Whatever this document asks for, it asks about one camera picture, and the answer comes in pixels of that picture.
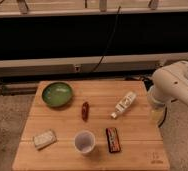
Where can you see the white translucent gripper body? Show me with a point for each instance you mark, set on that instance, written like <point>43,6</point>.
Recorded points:
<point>157,113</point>

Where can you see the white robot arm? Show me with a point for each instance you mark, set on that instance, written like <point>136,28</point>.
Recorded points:
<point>169,82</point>

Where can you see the white plastic bottle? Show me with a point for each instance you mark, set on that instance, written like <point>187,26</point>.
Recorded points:
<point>124,104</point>

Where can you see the dark candy bar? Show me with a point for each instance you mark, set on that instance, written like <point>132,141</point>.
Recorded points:
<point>113,140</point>

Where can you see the wooden cutting board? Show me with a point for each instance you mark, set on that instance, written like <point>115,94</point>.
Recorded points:
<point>140,140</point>

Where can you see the green bowl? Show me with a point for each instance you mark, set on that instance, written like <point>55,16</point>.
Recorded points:
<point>57,94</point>

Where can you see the white sponge block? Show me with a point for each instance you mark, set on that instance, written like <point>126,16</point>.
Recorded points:
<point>44,139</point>

